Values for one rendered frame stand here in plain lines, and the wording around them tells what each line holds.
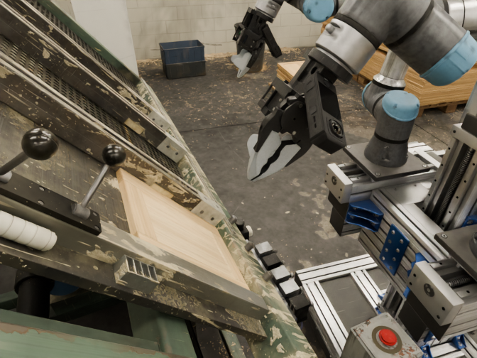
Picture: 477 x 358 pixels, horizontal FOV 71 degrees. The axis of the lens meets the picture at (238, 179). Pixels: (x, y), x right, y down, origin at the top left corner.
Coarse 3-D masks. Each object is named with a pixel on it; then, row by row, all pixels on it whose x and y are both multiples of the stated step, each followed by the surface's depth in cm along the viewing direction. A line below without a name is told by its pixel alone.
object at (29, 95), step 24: (0, 72) 66; (24, 72) 71; (0, 96) 68; (24, 96) 70; (48, 96) 72; (48, 120) 74; (72, 120) 77; (96, 120) 83; (72, 144) 80; (96, 144) 82; (120, 144) 85; (144, 168) 91; (192, 192) 103; (216, 216) 112
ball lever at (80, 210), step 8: (112, 144) 54; (104, 152) 53; (112, 152) 53; (120, 152) 53; (104, 160) 53; (112, 160) 53; (120, 160) 53; (104, 168) 53; (104, 176) 53; (96, 184) 52; (88, 192) 52; (88, 200) 52; (72, 208) 51; (80, 208) 51; (80, 216) 51; (88, 216) 52
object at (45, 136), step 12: (36, 132) 37; (48, 132) 38; (24, 144) 37; (36, 144) 37; (48, 144) 38; (24, 156) 40; (36, 156) 38; (48, 156) 38; (0, 168) 42; (12, 168) 42; (0, 180) 43
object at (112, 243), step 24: (24, 216) 46; (48, 216) 47; (72, 240) 51; (96, 240) 53; (120, 240) 57; (168, 264) 64; (192, 264) 72; (192, 288) 69; (216, 288) 73; (240, 288) 83; (240, 312) 82; (264, 312) 87
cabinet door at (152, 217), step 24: (120, 168) 87; (144, 192) 88; (144, 216) 77; (168, 216) 89; (192, 216) 104; (144, 240) 68; (168, 240) 78; (192, 240) 90; (216, 240) 104; (216, 264) 90
